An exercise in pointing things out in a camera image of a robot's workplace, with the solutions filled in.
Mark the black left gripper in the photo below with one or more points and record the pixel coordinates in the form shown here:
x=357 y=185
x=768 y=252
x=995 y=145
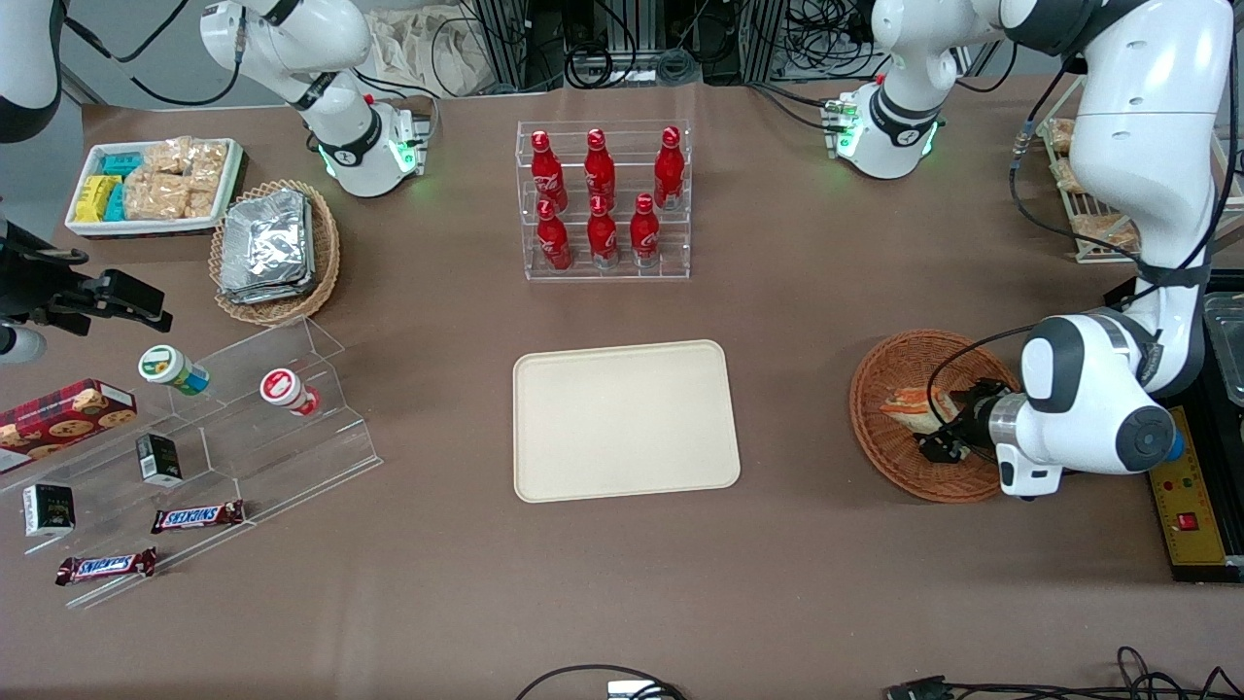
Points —
x=973 y=413

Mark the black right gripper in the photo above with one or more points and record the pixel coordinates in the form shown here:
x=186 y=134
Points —
x=21 y=275

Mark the triangular sandwich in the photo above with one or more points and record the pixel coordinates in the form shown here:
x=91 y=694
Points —
x=914 y=408

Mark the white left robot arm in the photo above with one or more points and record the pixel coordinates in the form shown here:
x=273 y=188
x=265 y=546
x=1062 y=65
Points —
x=1147 y=117

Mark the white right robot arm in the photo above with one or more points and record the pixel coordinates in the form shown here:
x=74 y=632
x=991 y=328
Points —
x=340 y=146

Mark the brown wicker basket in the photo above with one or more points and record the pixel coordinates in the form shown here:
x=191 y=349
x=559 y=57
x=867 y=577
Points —
x=894 y=457

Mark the white rectangular snack tray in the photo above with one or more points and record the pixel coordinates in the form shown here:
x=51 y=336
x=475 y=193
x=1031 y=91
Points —
x=87 y=227

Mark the light wicker basket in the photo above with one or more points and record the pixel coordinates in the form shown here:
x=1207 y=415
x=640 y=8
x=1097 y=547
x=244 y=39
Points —
x=326 y=253

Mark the beige plastic tray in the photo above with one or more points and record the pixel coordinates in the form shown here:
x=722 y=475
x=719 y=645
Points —
x=622 y=423

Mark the green lid yoghurt cup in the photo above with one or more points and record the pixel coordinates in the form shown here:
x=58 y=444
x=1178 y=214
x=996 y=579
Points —
x=165 y=367

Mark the teal snack pack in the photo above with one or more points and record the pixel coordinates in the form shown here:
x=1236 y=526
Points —
x=116 y=204
x=121 y=164

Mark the yellow snack pack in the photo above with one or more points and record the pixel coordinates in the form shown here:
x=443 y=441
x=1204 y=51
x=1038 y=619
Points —
x=92 y=197

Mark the red tartan cookie box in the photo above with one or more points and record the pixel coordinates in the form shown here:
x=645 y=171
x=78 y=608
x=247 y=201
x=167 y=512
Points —
x=58 y=413

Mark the clear bag of rice crackers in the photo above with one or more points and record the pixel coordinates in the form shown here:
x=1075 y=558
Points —
x=154 y=198
x=167 y=156
x=200 y=203
x=208 y=165

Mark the small black carton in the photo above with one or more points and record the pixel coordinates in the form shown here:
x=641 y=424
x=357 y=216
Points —
x=158 y=460
x=49 y=510

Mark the silver foil pack stack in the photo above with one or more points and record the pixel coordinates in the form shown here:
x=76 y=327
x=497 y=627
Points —
x=267 y=248

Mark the red lid yoghurt cup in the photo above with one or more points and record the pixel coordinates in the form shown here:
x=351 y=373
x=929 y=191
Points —
x=284 y=389

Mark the snickers chocolate bar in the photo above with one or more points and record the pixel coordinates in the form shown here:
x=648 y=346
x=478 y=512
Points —
x=105 y=567
x=197 y=516

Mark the bagged fried snack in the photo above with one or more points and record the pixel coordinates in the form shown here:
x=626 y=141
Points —
x=1103 y=231
x=1061 y=137
x=1067 y=176

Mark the clear acrylic stepped display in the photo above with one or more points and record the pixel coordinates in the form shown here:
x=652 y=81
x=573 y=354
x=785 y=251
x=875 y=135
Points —
x=292 y=467

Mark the black control box yellow panel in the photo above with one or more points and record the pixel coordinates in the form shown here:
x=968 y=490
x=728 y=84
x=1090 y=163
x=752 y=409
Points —
x=1191 y=515

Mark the steel pan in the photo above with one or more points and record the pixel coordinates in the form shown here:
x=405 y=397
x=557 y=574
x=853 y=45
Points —
x=1226 y=340

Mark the red cola bottle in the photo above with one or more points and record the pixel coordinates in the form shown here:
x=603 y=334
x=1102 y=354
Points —
x=644 y=235
x=600 y=173
x=603 y=238
x=546 y=175
x=554 y=243
x=669 y=173

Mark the clear acrylic bottle rack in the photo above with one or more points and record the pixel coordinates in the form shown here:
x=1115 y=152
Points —
x=622 y=274

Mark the cream cloth bag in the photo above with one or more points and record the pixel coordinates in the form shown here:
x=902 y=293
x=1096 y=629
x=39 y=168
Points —
x=428 y=49

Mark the aluminium profile frame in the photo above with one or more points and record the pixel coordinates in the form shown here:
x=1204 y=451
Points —
x=763 y=34
x=505 y=39

